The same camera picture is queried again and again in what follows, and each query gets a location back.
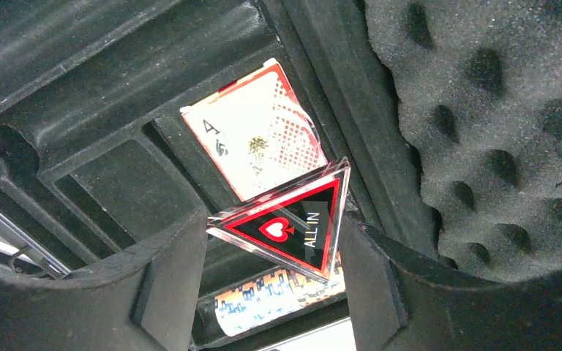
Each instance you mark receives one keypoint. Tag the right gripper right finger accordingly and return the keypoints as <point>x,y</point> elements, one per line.
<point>400,299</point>

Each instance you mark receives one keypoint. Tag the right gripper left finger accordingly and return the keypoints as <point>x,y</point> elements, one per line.
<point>142,298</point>

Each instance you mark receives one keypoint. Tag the poker chip roll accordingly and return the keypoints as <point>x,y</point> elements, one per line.
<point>272,296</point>

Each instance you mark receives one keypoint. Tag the red black triangular card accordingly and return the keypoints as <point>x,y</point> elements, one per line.
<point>295,225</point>

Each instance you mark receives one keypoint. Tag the black foam-lined carrying case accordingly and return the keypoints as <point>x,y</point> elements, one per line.
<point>449,112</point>

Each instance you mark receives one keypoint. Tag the red playing card box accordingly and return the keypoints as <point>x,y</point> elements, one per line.
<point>256,132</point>

